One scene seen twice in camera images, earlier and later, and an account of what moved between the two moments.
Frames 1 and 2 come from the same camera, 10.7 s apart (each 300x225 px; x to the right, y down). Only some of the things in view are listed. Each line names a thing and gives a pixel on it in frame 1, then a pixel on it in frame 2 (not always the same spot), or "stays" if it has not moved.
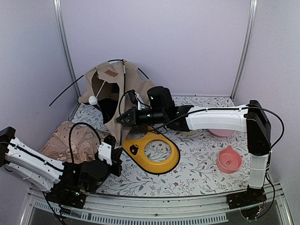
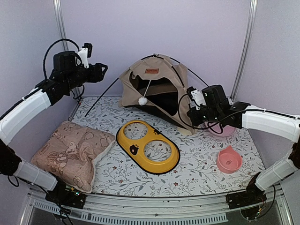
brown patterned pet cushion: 84,141 stays
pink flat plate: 221,132 stays
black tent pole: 123,67 → 174,69
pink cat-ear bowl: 228,161 stays
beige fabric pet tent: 113,88 → 158,86
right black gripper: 134,116 → 192,114
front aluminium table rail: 210,209 stays
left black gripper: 116,156 → 97,75
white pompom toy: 93,100 → 143,101
